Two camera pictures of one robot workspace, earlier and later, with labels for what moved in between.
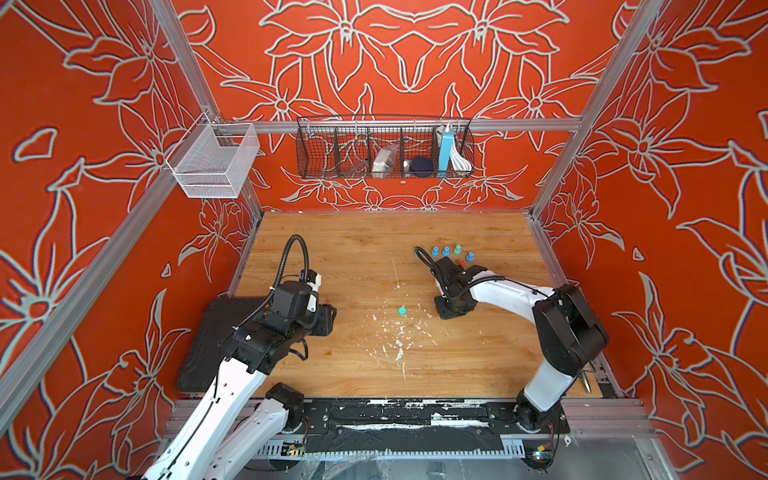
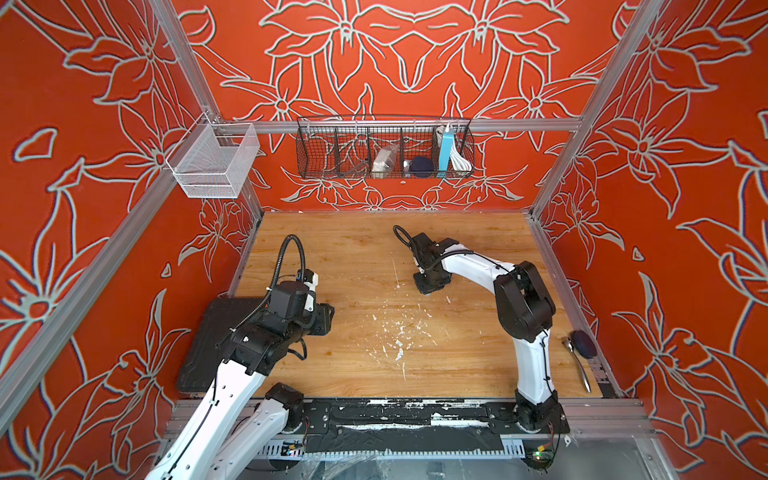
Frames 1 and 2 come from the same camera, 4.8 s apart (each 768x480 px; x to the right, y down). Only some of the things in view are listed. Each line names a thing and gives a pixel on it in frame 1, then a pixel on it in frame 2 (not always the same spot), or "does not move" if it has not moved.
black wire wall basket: [384, 147] does not move
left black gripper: [326, 315] does not move
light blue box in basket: [446, 144] does not move
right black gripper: [444, 315] to [425, 290]
